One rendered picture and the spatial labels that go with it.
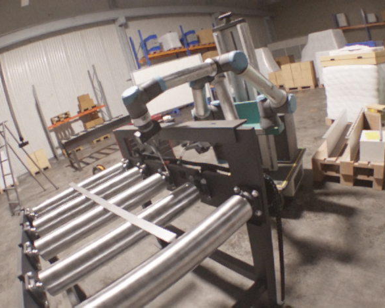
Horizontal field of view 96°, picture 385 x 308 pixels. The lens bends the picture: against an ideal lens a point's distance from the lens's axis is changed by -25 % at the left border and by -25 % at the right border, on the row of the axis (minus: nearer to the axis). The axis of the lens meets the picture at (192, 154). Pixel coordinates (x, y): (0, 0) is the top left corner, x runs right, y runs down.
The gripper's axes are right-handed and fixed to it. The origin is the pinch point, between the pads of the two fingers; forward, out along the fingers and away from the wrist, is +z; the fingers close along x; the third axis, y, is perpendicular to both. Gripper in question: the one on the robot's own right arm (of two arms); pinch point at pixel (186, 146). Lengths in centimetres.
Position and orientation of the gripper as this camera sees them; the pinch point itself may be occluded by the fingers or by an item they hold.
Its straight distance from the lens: 122.5
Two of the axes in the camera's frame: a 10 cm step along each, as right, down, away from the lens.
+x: 6.6, 6.5, -3.8
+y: 3.8, -7.3, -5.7
